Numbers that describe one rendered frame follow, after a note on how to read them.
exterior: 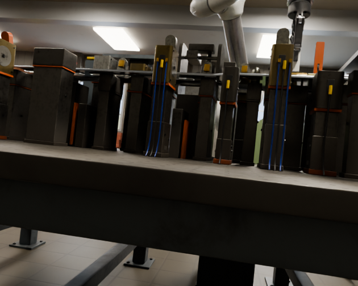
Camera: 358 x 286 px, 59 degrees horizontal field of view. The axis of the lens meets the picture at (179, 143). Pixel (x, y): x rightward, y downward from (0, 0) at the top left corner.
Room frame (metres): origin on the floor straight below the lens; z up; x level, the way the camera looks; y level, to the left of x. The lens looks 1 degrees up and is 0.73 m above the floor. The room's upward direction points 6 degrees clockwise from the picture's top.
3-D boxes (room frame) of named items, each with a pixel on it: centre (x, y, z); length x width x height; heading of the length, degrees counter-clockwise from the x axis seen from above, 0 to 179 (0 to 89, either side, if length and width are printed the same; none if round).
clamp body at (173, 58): (0.99, 0.07, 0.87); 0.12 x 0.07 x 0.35; 166
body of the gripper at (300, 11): (1.07, -0.37, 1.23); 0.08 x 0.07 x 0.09; 166
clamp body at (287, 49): (0.87, -0.26, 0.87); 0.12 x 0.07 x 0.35; 166
